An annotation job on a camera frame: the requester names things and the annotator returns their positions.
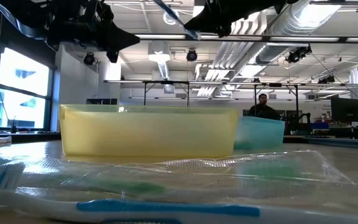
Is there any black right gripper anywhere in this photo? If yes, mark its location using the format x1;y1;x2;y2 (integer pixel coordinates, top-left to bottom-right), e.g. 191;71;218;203
184;0;298;38

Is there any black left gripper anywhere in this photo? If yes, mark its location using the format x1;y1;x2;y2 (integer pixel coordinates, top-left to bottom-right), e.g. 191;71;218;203
47;0;141;63

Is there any green toothbrush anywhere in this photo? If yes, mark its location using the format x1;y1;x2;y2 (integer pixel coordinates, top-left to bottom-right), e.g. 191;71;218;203
0;151;354;203

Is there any rig overhead light bar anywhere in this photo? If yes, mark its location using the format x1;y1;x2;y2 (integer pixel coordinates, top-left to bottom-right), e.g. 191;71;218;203
135;33;358;44

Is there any yellow translucent plastic bin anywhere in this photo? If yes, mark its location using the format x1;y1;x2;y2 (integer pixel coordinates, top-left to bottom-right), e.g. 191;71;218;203
59;104;239;159

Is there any person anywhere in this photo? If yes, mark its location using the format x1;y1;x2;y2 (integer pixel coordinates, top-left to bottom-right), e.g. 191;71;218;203
248;93;281;121

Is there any teal translucent plastic bin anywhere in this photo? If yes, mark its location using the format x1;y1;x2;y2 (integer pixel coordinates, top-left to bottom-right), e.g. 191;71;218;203
234;116;286;150

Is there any black computer monitor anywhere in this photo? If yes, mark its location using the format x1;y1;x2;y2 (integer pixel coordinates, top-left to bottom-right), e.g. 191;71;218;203
331;96;358;123

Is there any black background desk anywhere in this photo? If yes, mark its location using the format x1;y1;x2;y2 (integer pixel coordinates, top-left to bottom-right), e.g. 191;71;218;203
314;126;358;140

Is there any white cable coil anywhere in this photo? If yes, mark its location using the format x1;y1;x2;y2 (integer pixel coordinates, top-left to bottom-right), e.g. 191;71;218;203
162;8;180;26

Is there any black background rig frame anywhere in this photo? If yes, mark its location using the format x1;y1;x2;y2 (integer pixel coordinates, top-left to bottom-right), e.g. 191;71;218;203
103;79;301;107

